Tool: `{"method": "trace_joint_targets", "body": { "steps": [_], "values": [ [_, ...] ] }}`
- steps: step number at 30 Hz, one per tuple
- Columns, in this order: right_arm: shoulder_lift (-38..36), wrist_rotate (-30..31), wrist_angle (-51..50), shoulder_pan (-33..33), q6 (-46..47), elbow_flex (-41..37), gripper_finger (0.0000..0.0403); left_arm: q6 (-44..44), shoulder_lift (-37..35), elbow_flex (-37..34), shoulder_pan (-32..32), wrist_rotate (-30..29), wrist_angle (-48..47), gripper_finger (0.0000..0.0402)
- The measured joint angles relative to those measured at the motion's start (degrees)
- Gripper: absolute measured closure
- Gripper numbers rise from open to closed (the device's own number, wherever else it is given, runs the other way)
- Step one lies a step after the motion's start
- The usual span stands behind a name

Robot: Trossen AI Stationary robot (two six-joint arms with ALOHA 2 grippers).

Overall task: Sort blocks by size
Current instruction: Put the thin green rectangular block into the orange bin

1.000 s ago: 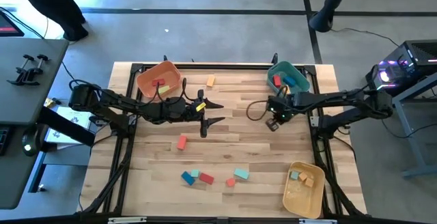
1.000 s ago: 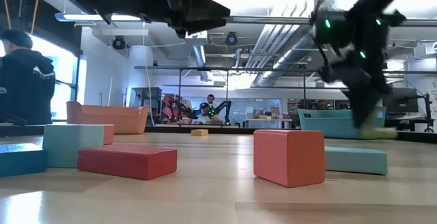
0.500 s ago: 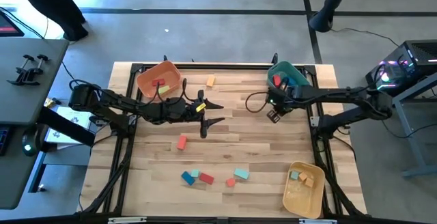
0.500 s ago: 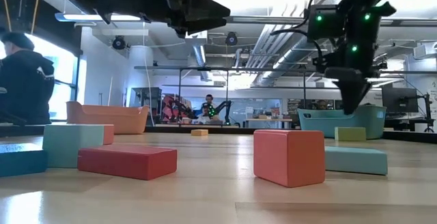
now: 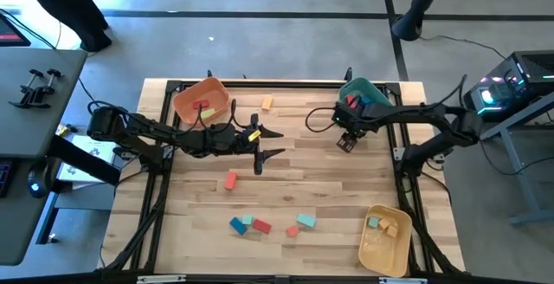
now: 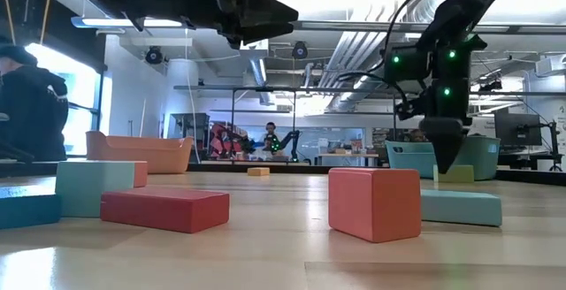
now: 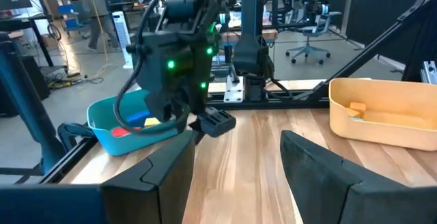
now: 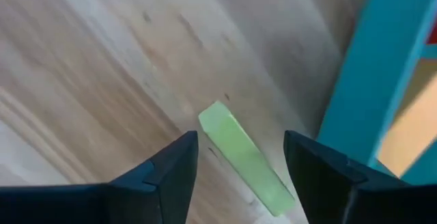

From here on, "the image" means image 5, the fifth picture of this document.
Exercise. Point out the large red foam block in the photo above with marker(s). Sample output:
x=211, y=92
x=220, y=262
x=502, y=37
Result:
x=352, y=101

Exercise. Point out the silver metal bracket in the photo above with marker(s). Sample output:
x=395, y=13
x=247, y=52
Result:
x=160, y=279
x=402, y=280

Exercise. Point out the person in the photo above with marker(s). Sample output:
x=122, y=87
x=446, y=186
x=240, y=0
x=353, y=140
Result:
x=65, y=2

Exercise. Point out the large coral foam block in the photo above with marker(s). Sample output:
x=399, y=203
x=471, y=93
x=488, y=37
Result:
x=230, y=181

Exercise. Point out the orange plastic bin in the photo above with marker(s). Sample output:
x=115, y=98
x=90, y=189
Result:
x=190, y=98

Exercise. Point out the orange flat foam block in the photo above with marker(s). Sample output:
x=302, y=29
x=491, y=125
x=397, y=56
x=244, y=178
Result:
x=267, y=102

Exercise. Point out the teal plastic bin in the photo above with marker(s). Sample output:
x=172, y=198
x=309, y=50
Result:
x=368, y=87

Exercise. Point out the yellow plastic bin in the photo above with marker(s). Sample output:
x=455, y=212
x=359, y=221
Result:
x=381, y=253

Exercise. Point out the grey metal table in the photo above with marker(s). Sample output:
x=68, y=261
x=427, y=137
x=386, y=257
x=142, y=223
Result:
x=510, y=124

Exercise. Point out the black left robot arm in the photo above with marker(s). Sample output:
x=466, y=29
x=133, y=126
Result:
x=143, y=130

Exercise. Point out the small teal foam cube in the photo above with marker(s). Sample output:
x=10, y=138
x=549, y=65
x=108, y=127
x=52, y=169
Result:
x=247, y=219
x=373, y=222

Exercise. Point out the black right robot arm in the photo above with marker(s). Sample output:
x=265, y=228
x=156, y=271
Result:
x=433, y=113

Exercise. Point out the large blue foam block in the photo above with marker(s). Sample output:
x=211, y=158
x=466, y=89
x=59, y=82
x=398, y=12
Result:
x=366, y=100

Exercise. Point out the black desk clamp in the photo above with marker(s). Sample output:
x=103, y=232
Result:
x=19, y=103
x=41, y=102

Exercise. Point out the yellow foam block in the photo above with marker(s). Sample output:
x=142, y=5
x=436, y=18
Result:
x=255, y=136

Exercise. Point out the grey desk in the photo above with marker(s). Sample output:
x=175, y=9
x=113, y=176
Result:
x=39, y=115

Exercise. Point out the black screen with red strip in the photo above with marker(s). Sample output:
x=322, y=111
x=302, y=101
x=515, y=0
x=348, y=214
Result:
x=10, y=33

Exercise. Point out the black keyboard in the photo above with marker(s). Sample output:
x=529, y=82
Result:
x=4, y=178

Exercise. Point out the pale green foam block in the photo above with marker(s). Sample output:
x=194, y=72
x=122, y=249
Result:
x=208, y=113

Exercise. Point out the small orange foam cube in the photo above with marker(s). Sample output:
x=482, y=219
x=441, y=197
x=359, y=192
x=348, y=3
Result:
x=384, y=223
x=392, y=231

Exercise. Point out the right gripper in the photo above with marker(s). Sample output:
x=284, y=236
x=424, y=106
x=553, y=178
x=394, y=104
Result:
x=352, y=119

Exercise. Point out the black table frame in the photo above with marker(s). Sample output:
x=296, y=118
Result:
x=281, y=84

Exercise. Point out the small coral foam cube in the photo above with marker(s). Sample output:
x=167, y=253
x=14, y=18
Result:
x=292, y=231

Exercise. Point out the teal foam block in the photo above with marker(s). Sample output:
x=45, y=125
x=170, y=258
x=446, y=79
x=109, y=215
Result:
x=306, y=221

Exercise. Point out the black computer mouse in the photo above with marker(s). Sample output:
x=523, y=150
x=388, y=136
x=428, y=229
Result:
x=38, y=180

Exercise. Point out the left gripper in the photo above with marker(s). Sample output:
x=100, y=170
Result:
x=227, y=141

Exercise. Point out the black computer tower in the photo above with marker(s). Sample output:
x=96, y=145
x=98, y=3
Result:
x=532, y=72

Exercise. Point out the black stand pole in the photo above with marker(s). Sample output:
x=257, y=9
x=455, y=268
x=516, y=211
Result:
x=415, y=15

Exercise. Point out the white paper booklet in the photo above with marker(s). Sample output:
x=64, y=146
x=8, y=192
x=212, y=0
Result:
x=93, y=147

